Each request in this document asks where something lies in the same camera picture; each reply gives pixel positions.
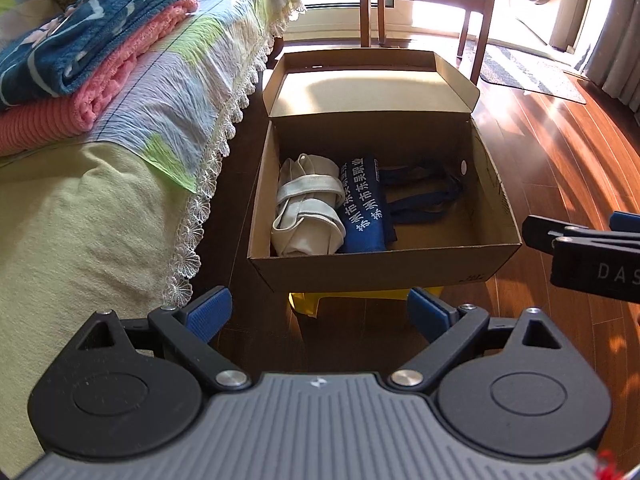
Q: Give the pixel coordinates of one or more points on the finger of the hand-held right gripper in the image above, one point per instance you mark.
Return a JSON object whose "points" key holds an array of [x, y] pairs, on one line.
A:
{"points": [[625, 221], [540, 232]]}

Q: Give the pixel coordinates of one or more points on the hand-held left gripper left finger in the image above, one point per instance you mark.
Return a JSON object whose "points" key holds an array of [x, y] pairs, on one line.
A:
{"points": [[210, 312]]}

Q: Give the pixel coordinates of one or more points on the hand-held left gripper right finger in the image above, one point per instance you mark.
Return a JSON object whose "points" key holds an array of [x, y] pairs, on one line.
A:
{"points": [[430, 312]]}

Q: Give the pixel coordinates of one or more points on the cardboard box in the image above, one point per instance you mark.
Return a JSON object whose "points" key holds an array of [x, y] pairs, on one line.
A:
{"points": [[380, 270]]}

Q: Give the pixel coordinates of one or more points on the blue shopping bag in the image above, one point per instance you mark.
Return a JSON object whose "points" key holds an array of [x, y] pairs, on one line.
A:
{"points": [[365, 220]]}

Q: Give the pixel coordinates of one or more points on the white cartoon print shopping bag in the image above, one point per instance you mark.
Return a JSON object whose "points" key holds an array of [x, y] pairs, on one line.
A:
{"points": [[305, 210]]}

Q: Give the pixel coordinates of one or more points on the yellow stool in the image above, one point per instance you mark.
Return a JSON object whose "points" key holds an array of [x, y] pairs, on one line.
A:
{"points": [[345, 297]]}

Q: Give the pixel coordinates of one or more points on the light green sofa cover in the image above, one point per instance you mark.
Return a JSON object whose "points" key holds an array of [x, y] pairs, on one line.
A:
{"points": [[75, 220]]}

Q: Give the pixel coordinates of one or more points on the grey floor rug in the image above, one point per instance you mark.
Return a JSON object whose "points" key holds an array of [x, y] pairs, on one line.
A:
{"points": [[530, 67]]}

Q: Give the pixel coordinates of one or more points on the grey curtain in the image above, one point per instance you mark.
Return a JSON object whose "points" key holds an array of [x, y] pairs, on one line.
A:
{"points": [[620, 35]]}

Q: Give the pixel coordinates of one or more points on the pink blanket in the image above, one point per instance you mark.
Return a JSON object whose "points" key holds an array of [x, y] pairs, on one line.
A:
{"points": [[110, 80]]}

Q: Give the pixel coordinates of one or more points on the teal striped blanket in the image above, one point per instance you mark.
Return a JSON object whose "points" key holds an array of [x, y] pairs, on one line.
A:
{"points": [[75, 45]]}

